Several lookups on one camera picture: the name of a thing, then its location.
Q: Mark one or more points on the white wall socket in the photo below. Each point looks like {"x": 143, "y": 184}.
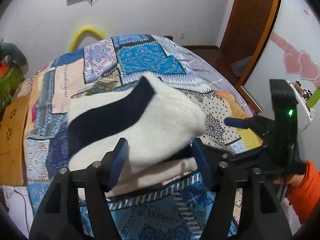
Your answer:
{"x": 182, "y": 35}

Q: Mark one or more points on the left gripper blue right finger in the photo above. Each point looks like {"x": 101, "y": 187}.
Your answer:
{"x": 204, "y": 158}

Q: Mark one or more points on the green fabric storage box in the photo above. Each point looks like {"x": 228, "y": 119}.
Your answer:
{"x": 11, "y": 77}

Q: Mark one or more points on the orange jacket sleeve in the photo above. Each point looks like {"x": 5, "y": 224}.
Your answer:
{"x": 305, "y": 195}

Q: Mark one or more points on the wooden lap desk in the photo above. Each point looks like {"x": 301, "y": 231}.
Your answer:
{"x": 12, "y": 167}

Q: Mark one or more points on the wooden door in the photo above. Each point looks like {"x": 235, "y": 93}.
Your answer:
{"x": 244, "y": 34}

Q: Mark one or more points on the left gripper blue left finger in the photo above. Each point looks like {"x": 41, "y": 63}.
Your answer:
{"x": 118, "y": 157}

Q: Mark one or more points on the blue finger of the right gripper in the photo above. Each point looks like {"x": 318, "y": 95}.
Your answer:
{"x": 237, "y": 123}

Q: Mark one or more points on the person's right hand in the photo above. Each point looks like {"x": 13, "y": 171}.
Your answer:
{"x": 293, "y": 179}

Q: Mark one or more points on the blue patchwork bed quilt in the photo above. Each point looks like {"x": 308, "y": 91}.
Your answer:
{"x": 180, "y": 207}

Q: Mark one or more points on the white and black sweater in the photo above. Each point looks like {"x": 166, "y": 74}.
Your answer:
{"x": 156, "y": 120}

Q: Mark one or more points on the grey plush toy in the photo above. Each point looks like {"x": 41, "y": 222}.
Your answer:
{"x": 10, "y": 53}

